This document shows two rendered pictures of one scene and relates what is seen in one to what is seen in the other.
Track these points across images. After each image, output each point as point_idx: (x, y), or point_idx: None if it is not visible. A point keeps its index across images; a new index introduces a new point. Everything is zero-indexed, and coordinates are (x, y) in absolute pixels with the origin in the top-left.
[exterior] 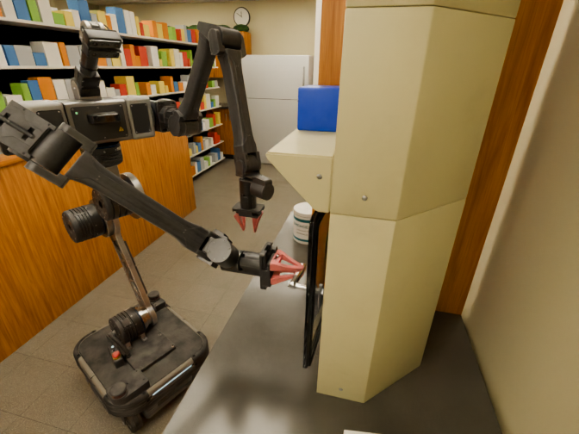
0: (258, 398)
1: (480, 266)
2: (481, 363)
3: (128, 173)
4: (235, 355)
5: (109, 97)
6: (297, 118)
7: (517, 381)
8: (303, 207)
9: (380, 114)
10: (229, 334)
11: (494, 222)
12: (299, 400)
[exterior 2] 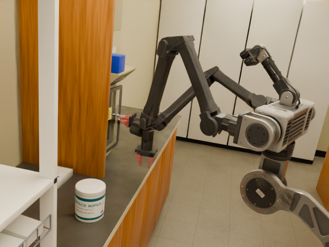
0: (133, 150)
1: (14, 137)
2: None
3: (264, 171)
4: (143, 159)
5: (282, 107)
6: (124, 66)
7: None
8: (96, 185)
9: None
10: (148, 164)
11: (13, 111)
12: (119, 148)
